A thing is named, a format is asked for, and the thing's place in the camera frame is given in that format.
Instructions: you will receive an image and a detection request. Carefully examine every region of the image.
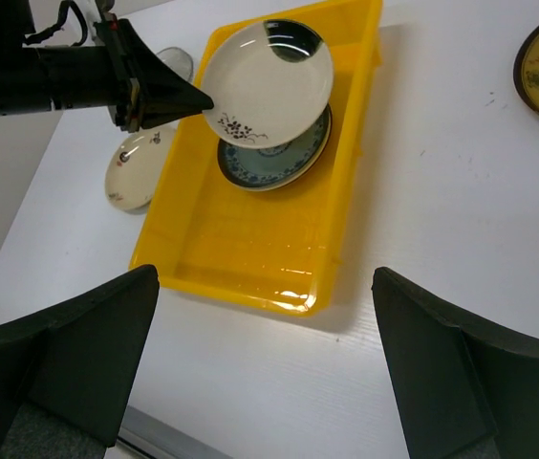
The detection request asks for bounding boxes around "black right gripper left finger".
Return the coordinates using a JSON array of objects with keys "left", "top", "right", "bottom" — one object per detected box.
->
[{"left": 0, "top": 265, "right": 160, "bottom": 458}]

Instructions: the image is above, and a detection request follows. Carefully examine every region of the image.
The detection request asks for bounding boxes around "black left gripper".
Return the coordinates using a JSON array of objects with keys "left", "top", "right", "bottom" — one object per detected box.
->
[{"left": 0, "top": 1, "right": 214, "bottom": 133}]

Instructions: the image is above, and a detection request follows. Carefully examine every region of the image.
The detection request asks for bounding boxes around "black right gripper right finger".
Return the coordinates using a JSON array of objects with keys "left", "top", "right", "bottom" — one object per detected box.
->
[{"left": 372, "top": 267, "right": 539, "bottom": 458}]

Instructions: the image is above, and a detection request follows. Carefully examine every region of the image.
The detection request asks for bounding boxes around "grey glass plate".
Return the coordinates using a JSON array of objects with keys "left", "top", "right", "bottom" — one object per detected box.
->
[{"left": 157, "top": 47, "right": 194, "bottom": 82}]

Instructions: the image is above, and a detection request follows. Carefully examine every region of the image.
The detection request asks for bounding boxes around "cream plate with calligraphy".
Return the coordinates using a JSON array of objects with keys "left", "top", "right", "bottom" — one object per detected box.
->
[{"left": 104, "top": 124, "right": 176, "bottom": 211}]

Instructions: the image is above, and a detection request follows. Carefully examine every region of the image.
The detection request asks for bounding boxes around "cream plate with black blotch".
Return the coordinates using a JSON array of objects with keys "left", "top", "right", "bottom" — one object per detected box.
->
[{"left": 200, "top": 19, "right": 334, "bottom": 149}]

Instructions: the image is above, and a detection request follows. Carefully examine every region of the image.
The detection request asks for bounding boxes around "blue white patterned plate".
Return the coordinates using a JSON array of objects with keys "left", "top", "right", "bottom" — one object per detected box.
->
[{"left": 215, "top": 102, "right": 334, "bottom": 189}]

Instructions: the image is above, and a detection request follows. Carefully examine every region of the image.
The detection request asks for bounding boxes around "yellow plastic bin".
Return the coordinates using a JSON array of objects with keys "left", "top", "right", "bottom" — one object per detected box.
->
[{"left": 129, "top": 1, "right": 382, "bottom": 316}]

